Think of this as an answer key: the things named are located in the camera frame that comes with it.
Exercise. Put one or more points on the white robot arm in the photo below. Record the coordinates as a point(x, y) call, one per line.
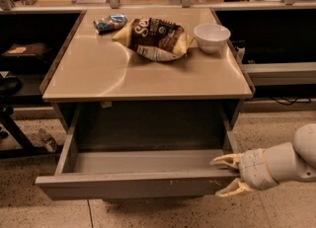
point(296, 160)

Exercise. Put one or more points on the white bowl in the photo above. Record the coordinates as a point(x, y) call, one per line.
point(211, 38)

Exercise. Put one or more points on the grey three-drawer cabinet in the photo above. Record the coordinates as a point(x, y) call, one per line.
point(95, 69)

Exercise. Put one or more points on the brown chip bag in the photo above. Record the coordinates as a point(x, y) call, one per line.
point(155, 39)

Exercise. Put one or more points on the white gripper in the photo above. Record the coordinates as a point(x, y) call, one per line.
point(255, 170)

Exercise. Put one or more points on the grey top drawer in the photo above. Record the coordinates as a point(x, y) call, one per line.
point(132, 150)

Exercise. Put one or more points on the plastic bottle on floor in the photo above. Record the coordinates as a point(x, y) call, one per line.
point(48, 141)

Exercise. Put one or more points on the blue crumpled snack bag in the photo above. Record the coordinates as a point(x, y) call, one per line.
point(110, 23)

